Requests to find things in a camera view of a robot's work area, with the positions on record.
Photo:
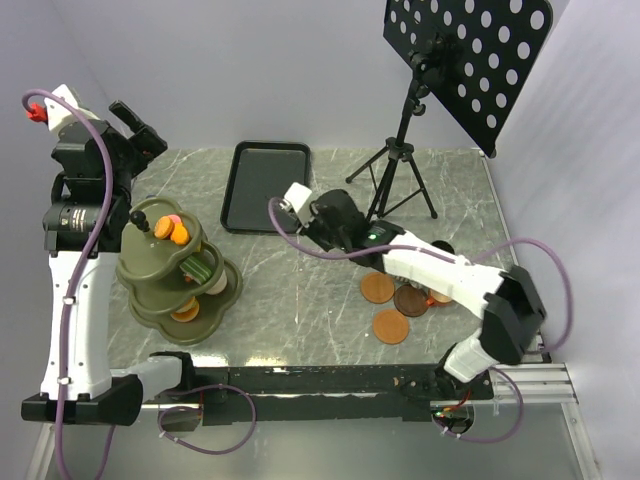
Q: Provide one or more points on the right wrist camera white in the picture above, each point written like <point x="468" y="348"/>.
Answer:
<point x="297" y="203"/>

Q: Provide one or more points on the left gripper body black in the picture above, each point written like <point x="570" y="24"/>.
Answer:
<point x="135" y="153"/>

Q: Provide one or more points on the black music stand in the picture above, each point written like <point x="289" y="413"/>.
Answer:
<point x="474" y="57"/>

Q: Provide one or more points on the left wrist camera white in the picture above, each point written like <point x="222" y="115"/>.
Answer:
<point x="59" y="116"/>

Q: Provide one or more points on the white cream donut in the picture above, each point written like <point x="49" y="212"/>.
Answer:
<point x="219" y="286"/>

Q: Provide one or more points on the small copper cup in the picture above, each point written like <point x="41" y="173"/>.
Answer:
<point x="435" y="298"/>

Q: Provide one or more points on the black serving tray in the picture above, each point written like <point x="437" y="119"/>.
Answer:
<point x="260" y="171"/>

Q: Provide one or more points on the green three-tier serving stand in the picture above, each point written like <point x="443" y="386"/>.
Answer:
<point x="149" y="270"/>

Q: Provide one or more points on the orange round cookie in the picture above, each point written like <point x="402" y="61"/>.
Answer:
<point x="164" y="227"/>

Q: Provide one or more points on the dark brown mug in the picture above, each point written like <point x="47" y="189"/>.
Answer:
<point x="444" y="246"/>

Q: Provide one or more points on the orange star cookie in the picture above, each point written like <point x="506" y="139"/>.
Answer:
<point x="180" y="235"/>

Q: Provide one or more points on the orange coaster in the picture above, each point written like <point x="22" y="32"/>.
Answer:
<point x="390" y="327"/>
<point x="377" y="288"/>

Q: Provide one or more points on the orange donut front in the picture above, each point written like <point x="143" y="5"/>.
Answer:
<point x="187" y="315"/>

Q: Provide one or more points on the dark brown coaster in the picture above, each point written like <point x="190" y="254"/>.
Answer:
<point x="410" y="301"/>

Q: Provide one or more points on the orange donut back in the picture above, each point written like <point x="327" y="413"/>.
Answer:
<point x="188" y="305"/>

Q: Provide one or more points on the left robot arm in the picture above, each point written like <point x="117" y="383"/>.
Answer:
<point x="90" y="206"/>

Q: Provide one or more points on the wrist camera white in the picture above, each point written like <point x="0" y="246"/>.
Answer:
<point x="59" y="116"/>
<point x="297" y="203"/>

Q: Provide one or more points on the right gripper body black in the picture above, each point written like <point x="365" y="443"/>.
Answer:
<point x="319" y="231"/>

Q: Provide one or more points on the striped ceramic cup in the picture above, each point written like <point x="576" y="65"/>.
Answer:
<point x="400" y="279"/>

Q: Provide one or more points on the orange coaster front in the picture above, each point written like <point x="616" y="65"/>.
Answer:
<point x="390" y="327"/>

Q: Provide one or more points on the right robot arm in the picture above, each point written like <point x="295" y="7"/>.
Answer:
<point x="506" y="301"/>

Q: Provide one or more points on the black base frame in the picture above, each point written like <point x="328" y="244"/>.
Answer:
<point x="410" y="392"/>

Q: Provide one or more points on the orange donut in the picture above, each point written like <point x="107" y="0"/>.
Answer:
<point x="188" y="305"/>
<point x="187" y="315"/>

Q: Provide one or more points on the green layered cake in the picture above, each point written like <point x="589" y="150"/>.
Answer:
<point x="196" y="269"/>

